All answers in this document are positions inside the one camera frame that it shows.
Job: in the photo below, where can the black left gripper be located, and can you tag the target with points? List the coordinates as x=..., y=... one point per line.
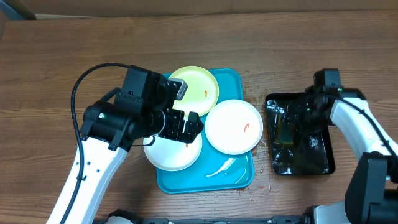
x=176, y=132

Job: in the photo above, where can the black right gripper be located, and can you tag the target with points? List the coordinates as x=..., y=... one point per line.
x=296, y=118

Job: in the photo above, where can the green yellow sponge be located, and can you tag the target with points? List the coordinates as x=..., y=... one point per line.
x=284, y=132

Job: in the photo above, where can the yellow-green plate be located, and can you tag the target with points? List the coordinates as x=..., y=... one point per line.
x=202, y=92

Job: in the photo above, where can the white plate with red stain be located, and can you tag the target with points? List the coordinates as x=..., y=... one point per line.
x=233, y=127

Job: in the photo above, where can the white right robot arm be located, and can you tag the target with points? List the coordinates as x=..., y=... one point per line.
x=367, y=200

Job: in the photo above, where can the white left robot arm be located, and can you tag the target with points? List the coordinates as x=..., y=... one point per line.
x=141, y=108

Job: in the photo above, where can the black water tray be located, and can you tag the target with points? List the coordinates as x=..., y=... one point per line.
x=314, y=159

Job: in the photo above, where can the teal plastic tray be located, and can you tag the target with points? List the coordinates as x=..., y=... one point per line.
x=213, y=170

